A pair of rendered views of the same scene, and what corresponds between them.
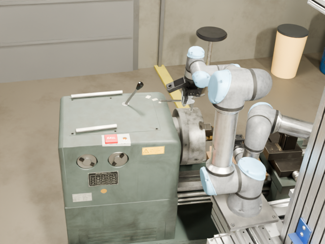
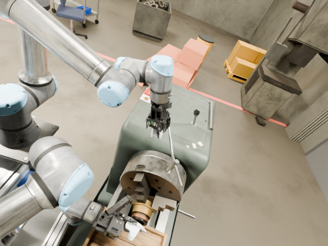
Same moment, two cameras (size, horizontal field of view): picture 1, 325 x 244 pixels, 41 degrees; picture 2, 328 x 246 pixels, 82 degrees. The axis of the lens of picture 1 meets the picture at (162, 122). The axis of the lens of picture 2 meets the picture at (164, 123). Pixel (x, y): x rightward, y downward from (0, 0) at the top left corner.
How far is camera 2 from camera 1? 218 cm
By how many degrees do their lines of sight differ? 75
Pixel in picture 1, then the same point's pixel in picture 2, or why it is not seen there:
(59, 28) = not seen: outside the picture
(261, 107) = (69, 165)
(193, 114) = (157, 165)
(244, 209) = not seen: hidden behind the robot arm
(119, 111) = (183, 114)
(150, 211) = not seen: hidden behind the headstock
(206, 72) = (123, 61)
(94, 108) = (194, 106)
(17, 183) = (221, 174)
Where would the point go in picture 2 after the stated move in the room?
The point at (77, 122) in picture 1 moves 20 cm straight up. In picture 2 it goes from (179, 92) to (191, 66)
